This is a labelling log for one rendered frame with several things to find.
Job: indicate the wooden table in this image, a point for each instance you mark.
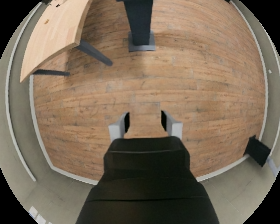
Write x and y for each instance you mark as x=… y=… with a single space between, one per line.
x=57 y=30

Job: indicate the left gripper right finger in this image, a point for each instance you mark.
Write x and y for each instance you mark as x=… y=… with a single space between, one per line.
x=174 y=128

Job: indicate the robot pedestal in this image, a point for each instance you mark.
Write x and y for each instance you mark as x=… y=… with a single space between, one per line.
x=139 y=20

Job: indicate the white paper sheet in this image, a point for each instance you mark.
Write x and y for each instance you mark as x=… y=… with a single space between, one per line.
x=32 y=211
x=41 y=219

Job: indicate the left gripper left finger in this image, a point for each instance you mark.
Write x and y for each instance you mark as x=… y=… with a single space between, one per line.
x=117 y=130

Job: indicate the black box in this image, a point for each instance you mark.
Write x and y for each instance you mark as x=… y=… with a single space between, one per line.
x=257 y=151

